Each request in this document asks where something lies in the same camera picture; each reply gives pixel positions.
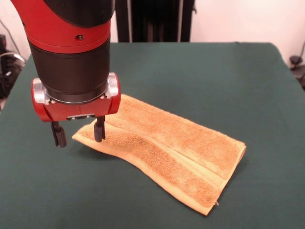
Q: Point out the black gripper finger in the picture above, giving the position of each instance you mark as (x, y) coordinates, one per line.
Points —
(99, 130)
(59, 136)

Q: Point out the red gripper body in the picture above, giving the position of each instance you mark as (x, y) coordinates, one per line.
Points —
(78, 111)

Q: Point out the orange terry towel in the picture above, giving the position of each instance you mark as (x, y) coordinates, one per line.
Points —
(178, 148)

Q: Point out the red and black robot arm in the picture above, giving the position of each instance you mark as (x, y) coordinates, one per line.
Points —
(71, 66)

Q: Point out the black robot stand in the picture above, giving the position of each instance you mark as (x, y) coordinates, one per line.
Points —
(124, 23)

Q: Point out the dark green table cloth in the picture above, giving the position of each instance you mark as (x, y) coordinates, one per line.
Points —
(190, 71)

